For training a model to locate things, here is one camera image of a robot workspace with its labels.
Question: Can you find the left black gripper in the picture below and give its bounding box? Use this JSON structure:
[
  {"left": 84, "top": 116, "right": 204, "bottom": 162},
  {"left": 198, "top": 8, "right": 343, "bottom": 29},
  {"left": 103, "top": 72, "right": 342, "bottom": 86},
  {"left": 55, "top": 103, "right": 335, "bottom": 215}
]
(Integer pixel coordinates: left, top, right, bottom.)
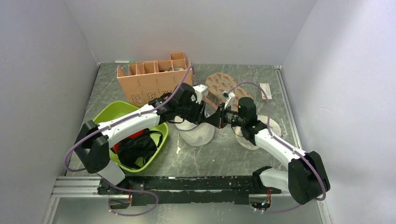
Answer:
[{"left": 177, "top": 96, "right": 207, "bottom": 125}]

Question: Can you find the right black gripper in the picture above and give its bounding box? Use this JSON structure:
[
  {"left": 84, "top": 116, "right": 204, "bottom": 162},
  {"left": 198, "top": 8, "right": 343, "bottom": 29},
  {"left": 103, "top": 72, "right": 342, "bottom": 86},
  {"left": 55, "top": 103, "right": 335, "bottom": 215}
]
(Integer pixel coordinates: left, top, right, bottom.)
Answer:
[{"left": 206, "top": 103, "right": 245, "bottom": 129}]

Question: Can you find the white round mesh laundry bag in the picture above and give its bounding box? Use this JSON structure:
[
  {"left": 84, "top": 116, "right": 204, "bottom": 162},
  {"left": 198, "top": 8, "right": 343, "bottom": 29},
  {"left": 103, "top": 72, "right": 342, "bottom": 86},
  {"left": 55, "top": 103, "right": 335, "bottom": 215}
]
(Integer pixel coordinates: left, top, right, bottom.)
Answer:
[{"left": 174, "top": 116, "right": 215, "bottom": 146}]

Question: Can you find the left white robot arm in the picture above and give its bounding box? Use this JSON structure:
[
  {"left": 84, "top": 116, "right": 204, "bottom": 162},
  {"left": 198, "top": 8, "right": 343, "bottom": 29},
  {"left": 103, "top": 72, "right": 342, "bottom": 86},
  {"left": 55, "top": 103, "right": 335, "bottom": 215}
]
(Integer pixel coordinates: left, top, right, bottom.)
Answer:
[{"left": 71, "top": 83, "right": 208, "bottom": 194}]

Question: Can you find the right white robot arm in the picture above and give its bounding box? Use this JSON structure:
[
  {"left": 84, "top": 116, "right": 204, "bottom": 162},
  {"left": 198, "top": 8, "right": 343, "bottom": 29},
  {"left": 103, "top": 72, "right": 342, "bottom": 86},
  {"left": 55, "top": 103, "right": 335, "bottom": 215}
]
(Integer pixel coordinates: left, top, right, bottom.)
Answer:
[{"left": 202, "top": 97, "right": 330, "bottom": 205}]

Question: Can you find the orange plastic organizer box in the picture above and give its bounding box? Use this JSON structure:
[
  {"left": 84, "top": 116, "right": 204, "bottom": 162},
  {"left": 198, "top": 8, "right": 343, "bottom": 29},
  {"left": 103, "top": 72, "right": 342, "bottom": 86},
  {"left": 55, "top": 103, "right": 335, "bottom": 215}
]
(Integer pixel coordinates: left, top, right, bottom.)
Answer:
[{"left": 116, "top": 52, "right": 191, "bottom": 107}]

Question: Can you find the small white red box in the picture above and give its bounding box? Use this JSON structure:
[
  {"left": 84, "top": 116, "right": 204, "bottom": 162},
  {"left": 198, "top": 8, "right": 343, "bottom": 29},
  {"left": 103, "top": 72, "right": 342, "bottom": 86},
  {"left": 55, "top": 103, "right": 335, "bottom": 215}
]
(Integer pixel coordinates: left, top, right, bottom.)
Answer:
[{"left": 260, "top": 83, "right": 272, "bottom": 100}]

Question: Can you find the black garment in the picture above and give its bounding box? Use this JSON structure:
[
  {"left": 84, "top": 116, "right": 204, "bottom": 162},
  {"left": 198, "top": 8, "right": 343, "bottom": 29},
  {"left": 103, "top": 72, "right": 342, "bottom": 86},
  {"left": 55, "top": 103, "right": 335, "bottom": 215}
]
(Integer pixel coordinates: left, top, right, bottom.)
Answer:
[{"left": 117, "top": 129, "right": 163, "bottom": 169}]

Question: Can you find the green plastic basin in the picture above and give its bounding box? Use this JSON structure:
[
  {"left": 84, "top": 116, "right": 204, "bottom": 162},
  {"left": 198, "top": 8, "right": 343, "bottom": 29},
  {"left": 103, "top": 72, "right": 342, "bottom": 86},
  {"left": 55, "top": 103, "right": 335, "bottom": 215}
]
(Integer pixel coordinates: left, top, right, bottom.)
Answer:
[{"left": 93, "top": 101, "right": 169, "bottom": 173}]

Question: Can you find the green white marker pen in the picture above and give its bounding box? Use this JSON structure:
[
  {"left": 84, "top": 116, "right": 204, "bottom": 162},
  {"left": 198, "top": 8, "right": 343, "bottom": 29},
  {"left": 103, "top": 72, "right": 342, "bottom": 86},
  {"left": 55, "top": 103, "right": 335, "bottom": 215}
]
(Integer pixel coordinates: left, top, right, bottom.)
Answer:
[{"left": 115, "top": 60, "right": 135, "bottom": 63}]

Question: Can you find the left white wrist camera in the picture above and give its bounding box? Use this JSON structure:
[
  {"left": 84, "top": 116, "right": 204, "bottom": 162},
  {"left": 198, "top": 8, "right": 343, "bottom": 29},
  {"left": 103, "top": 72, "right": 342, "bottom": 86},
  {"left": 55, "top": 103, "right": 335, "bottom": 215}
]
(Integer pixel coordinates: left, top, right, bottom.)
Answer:
[{"left": 193, "top": 84, "right": 208, "bottom": 104}]

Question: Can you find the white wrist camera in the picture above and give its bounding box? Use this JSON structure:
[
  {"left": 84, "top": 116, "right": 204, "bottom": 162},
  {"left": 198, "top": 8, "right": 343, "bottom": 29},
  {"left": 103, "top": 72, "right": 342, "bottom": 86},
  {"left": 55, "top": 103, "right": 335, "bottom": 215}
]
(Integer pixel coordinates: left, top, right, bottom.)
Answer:
[
  {"left": 193, "top": 84, "right": 208, "bottom": 104},
  {"left": 221, "top": 91, "right": 236, "bottom": 109}
]

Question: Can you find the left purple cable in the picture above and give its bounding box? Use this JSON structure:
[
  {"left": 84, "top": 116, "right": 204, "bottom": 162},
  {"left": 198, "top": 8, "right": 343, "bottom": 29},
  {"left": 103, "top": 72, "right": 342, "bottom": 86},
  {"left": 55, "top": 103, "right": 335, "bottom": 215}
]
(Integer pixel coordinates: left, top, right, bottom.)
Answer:
[{"left": 64, "top": 65, "right": 195, "bottom": 217}]

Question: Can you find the purple cable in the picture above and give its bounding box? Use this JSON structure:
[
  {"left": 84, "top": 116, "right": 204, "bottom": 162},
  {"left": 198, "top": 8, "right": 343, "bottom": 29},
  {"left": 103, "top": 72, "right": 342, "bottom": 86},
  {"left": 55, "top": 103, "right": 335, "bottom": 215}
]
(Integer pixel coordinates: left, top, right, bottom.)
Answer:
[
  {"left": 224, "top": 81, "right": 328, "bottom": 215},
  {"left": 64, "top": 65, "right": 195, "bottom": 217}
]

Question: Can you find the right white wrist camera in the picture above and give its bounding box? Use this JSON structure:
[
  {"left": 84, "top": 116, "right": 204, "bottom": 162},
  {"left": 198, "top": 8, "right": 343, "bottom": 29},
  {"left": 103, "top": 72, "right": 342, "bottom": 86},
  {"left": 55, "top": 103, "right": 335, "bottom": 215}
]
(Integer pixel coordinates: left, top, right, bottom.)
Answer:
[{"left": 221, "top": 91, "right": 236, "bottom": 109}]

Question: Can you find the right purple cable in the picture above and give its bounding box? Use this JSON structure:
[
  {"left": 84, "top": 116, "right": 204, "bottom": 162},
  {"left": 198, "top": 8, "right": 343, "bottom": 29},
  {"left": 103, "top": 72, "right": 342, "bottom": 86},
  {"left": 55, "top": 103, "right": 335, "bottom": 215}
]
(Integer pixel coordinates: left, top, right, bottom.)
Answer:
[{"left": 224, "top": 81, "right": 328, "bottom": 215}]

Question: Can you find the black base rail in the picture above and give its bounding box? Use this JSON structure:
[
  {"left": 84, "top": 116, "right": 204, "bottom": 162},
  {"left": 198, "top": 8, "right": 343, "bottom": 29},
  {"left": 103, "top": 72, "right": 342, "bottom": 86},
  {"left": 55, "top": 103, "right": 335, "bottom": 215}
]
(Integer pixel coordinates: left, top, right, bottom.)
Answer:
[{"left": 97, "top": 174, "right": 281, "bottom": 206}]

